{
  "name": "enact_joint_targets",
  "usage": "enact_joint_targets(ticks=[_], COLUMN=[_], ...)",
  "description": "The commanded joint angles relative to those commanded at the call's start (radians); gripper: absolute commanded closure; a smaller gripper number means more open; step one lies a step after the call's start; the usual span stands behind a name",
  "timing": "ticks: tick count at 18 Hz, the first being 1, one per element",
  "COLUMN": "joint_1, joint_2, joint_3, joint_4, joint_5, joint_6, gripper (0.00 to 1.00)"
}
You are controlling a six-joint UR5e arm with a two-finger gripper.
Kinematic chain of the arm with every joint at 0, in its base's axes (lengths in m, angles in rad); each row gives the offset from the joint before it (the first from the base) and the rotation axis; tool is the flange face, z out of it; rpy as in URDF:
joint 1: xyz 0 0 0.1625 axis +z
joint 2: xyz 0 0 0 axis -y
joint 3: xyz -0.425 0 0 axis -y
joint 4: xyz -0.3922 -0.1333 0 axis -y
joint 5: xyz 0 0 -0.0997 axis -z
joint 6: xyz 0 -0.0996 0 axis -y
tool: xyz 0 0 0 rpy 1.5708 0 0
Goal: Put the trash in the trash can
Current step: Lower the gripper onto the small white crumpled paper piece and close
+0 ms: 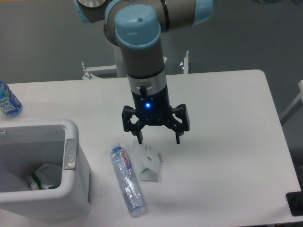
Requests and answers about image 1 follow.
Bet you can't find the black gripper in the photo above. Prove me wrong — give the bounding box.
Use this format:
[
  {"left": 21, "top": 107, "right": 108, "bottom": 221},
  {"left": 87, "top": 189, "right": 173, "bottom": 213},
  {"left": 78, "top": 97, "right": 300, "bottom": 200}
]
[{"left": 122, "top": 86, "right": 190, "bottom": 144}]

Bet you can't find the white paper bag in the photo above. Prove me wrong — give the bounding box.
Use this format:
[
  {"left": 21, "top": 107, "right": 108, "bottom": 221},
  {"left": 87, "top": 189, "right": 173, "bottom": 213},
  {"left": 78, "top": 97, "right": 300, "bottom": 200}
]
[{"left": 133, "top": 140, "right": 162, "bottom": 183}]

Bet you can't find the clear crushed plastic water bottle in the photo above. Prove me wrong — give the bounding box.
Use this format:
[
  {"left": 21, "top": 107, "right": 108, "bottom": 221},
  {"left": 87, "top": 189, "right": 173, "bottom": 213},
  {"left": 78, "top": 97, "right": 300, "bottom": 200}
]
[{"left": 110, "top": 143, "right": 147, "bottom": 217}]

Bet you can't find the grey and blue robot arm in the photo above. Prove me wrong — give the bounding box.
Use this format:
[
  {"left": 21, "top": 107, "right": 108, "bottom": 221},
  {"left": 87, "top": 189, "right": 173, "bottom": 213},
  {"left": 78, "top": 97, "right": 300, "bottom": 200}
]
[{"left": 74, "top": 0, "right": 214, "bottom": 143}]

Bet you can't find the white and green crumpled trash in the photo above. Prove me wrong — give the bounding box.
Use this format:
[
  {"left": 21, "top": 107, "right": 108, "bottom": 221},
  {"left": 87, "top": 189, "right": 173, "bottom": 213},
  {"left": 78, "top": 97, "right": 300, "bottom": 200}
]
[{"left": 26, "top": 163, "right": 62, "bottom": 191}]

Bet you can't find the white plastic trash can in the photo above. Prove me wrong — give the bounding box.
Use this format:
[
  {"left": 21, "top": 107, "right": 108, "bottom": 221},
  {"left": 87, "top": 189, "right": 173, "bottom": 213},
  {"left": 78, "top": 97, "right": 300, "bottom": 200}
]
[{"left": 0, "top": 120, "right": 91, "bottom": 219}]

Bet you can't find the blue labelled bottle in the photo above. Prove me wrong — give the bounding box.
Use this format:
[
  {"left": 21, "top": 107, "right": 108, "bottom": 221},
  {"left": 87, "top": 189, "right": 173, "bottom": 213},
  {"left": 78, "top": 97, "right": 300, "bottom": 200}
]
[{"left": 0, "top": 81, "right": 22, "bottom": 117}]

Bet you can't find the black device at table edge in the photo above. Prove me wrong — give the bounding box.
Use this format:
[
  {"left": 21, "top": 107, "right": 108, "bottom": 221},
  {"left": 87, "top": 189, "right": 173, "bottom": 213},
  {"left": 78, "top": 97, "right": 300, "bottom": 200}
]
[{"left": 286, "top": 191, "right": 303, "bottom": 217}]

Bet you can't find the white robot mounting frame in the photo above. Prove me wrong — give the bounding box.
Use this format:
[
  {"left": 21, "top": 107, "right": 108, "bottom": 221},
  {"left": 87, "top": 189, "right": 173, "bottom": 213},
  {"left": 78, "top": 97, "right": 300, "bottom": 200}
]
[{"left": 82, "top": 51, "right": 190, "bottom": 79}]

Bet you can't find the white frame at right edge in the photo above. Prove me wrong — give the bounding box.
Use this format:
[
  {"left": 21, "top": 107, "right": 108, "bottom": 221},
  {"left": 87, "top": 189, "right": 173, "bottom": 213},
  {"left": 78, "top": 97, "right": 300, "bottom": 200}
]
[{"left": 280, "top": 80, "right": 303, "bottom": 126}]

